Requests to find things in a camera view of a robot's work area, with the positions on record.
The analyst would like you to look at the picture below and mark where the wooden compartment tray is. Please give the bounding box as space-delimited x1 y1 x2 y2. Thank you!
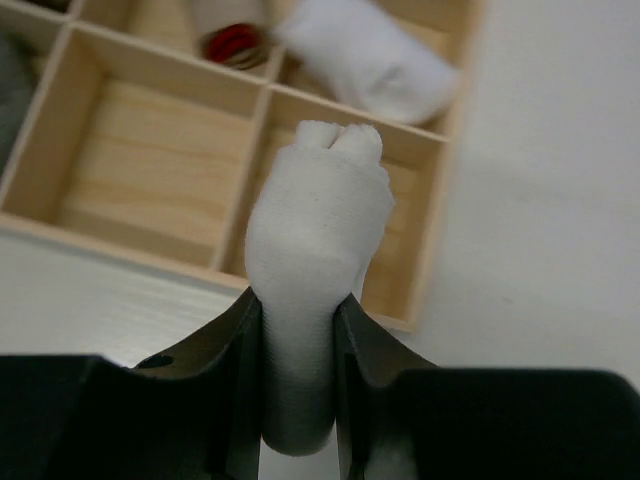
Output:
1 1 485 331

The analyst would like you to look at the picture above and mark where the beige rolled sock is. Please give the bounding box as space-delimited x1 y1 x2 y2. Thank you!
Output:
127 0 274 71

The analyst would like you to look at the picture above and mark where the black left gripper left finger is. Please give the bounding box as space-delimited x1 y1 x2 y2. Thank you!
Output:
1 291 261 479

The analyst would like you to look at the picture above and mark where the white sock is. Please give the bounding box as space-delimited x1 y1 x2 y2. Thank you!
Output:
273 1 459 125
245 121 395 456

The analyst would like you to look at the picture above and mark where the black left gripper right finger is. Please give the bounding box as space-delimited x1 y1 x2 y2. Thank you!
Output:
333 297 639 479

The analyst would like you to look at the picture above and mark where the grey sock with black stripes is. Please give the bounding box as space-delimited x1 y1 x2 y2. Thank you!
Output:
0 30 37 173

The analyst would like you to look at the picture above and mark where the white rolled sock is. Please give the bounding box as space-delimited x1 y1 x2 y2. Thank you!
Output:
273 1 459 125

